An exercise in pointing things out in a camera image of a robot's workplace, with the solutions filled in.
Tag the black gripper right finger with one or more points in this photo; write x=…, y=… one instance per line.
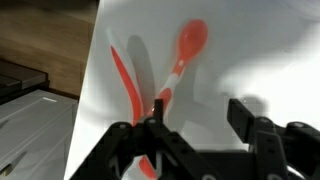
x=277, y=148

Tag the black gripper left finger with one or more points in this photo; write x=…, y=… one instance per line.
x=170, y=156

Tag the orange white baby spoon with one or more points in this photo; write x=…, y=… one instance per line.
x=190, y=42

